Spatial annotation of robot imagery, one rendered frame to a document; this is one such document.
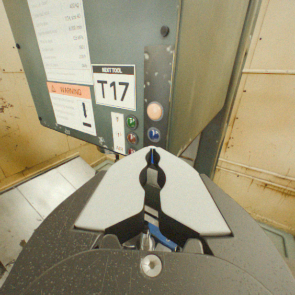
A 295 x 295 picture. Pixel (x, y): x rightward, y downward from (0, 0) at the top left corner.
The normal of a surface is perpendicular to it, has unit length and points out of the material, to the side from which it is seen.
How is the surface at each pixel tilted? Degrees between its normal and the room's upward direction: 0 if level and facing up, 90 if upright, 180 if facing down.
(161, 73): 90
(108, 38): 90
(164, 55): 90
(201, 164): 90
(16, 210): 24
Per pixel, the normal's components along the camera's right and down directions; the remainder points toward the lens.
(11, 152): 0.84, 0.26
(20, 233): 0.37, -0.70
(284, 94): -0.53, 0.38
